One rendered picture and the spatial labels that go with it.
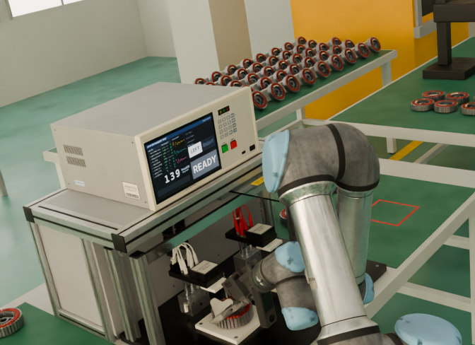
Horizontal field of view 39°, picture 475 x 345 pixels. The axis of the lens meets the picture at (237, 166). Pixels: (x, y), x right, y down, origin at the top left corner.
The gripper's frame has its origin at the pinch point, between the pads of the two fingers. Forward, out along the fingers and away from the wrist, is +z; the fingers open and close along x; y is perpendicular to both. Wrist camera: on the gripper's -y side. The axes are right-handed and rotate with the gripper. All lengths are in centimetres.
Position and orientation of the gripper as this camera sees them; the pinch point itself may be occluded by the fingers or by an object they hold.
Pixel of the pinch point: (230, 310)
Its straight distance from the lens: 183.3
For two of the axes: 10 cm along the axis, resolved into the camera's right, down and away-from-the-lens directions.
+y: -5.9, -8.0, 1.3
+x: -6.4, 3.6, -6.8
